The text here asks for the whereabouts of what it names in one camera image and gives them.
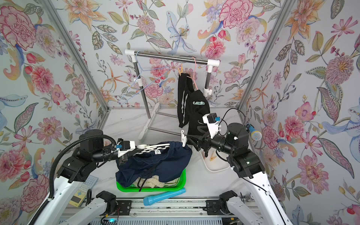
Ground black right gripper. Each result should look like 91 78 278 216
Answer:
190 127 239 159

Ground white hanger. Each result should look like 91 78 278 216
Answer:
135 143 170 155

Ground beige shorts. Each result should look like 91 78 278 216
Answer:
131 175 180 188

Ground navy blue shorts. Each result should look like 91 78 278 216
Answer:
115 141 192 188

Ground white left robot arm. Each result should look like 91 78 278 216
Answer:
30 129 143 225

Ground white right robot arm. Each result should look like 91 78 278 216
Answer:
187 123 291 225

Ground black shorts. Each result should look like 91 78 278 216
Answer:
177 73 210 145

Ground pink hanger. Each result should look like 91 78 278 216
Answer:
185 57 198 90

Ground tan clothespin on black shorts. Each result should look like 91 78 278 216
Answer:
178 64 184 76

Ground white tray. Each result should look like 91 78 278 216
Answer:
201 151 230 173

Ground mint green clothespin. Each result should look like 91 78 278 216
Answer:
193 101 205 106

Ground green plastic basket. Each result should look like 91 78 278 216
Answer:
116 170 186 193

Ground teal flashlight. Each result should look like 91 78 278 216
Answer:
143 188 186 206

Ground blue toy microphone on stand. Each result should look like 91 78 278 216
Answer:
246 124 263 141

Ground grey remote calculator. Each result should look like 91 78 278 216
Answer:
69 175 98 207

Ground steel clothes rack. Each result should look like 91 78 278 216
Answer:
133 51 220 142

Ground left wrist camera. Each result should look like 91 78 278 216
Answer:
115 138 136 158

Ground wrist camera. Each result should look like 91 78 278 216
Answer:
202 113 220 139
115 138 136 158

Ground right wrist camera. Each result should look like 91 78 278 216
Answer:
202 113 220 139

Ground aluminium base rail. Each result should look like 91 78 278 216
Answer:
44 198 287 225

